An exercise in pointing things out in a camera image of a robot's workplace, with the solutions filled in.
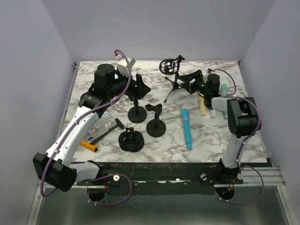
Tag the short black clip stand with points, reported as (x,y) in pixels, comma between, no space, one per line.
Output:
(155,127)

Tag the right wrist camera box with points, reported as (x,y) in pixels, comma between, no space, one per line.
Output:
(209,71)

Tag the black shock-mount round stand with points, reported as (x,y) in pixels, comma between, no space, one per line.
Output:
(131,140)

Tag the black t-handle tool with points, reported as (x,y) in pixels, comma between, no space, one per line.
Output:
(118,124)

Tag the tall black clip stand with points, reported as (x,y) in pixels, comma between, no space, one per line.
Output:
(137,114)

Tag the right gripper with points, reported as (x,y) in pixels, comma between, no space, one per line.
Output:
(198,76)

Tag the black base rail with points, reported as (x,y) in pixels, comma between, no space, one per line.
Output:
(164,178)

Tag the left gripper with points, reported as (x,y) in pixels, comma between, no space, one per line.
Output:
(138,89)

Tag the white microphone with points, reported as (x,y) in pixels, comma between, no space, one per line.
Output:
(212,113)

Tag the orange yellow tool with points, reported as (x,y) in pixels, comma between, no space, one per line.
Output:
(89,146)

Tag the clear plastic screw box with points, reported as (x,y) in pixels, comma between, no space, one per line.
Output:
(105,123)

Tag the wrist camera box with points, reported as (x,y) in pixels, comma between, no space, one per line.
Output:
(209,71)
(122,64)

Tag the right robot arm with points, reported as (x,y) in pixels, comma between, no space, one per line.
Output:
(242,114)

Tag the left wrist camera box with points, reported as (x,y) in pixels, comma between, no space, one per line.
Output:
(122,64)

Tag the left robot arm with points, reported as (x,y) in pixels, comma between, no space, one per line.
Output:
(110,83)

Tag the beige microphone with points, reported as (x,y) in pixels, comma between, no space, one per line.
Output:
(202,106)

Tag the mint green microphone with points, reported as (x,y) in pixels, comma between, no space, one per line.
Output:
(224,91)

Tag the blue microphone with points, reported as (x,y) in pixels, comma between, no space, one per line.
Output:
(186,128)

